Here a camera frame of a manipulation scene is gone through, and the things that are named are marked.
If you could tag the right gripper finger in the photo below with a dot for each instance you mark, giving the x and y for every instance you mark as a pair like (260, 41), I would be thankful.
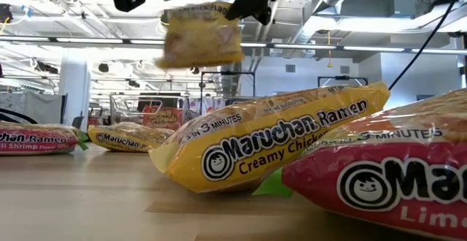
(242, 5)
(264, 12)

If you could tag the yellow Maruchan creamy chicken pack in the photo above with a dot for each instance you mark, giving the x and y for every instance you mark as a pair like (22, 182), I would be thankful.
(277, 149)
(200, 40)
(124, 138)

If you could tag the red Savory Noodles pack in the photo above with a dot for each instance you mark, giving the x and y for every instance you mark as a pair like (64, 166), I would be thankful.
(162, 118)

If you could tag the pink Maruchan lime shrimp pack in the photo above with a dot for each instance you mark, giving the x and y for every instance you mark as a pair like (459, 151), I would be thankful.
(383, 160)
(36, 142)

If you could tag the long linear ceiling light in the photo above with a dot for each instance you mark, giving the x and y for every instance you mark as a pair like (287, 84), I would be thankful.
(91, 40)

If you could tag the rectangular ceiling light panel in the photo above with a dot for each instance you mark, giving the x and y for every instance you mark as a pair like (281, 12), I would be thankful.
(365, 25)

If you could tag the white building column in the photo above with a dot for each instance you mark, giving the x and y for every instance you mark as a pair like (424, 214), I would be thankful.
(74, 87)

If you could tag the gray ceiling HVAC unit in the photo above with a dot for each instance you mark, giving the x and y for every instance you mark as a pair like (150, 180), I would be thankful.
(376, 5)

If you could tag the red background equipment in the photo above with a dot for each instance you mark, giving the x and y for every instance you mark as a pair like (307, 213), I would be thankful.
(95, 116)

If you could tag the black ceiling sensor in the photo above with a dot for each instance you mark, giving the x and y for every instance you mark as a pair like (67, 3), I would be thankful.
(5, 14)

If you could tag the gray fabric partition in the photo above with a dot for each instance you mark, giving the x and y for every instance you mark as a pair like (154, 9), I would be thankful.
(44, 104)

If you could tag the gray wall vent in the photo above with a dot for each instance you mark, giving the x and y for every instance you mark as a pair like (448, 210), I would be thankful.
(344, 69)
(290, 68)

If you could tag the black metal frame stand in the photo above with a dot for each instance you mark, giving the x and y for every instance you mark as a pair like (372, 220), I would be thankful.
(343, 77)

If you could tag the dark wall monitor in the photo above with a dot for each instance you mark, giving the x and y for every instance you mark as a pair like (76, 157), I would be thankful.
(425, 97)

